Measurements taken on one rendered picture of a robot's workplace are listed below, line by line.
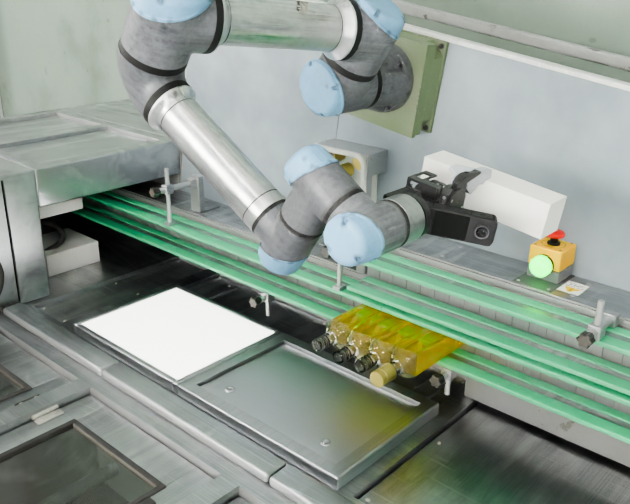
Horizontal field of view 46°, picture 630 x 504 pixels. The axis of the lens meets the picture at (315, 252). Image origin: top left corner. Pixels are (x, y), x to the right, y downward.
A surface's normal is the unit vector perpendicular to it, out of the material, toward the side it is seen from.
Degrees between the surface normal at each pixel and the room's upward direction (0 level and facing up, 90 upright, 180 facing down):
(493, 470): 89
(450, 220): 30
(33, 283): 90
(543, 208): 0
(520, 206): 0
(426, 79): 90
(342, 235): 0
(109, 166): 90
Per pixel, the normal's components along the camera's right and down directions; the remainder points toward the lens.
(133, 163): 0.74, 0.26
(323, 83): -0.73, 0.36
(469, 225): -0.21, 0.43
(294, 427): 0.01, -0.93
